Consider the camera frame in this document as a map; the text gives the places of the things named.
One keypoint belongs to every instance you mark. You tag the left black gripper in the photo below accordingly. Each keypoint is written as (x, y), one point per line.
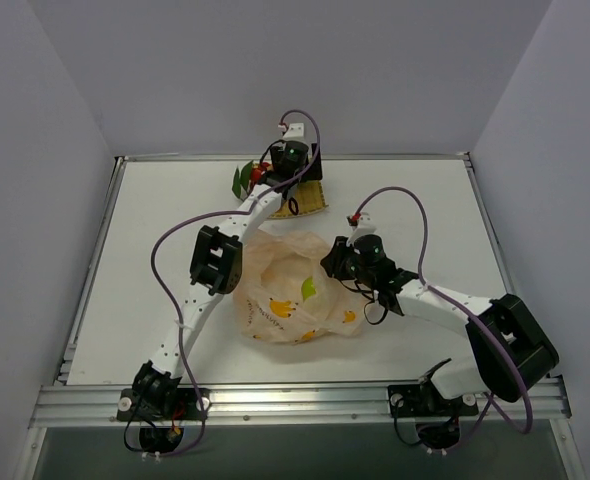
(314, 163)

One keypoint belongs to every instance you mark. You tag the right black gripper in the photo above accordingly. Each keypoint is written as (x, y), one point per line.
(335, 257)

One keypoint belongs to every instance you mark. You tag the fake strawberry bunch with leaves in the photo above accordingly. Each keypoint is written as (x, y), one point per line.
(246, 177)

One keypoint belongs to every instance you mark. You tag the green fake pear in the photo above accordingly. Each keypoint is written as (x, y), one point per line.
(308, 289)

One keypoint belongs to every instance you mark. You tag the translucent banana print plastic bag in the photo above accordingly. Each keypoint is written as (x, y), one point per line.
(268, 302)

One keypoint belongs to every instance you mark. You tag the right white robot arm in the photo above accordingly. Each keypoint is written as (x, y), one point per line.
(510, 352)

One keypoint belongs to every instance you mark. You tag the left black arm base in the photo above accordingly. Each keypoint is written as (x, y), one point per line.
(152, 410)

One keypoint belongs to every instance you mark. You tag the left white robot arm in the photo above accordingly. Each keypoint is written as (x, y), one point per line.
(216, 267)

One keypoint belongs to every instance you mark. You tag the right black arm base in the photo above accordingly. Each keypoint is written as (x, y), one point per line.
(440, 430)

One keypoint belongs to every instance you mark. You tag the yellow woven mat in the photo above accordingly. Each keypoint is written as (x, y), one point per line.
(308, 199)

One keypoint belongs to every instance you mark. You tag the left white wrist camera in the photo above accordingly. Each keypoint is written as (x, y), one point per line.
(292, 132)

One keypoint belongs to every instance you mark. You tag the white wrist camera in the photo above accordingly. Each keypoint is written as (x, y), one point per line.
(292, 132)
(361, 225)

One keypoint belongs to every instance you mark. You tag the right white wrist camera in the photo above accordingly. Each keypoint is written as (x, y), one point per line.
(361, 225)

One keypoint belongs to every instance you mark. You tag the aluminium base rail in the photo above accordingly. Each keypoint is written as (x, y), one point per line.
(231, 404)

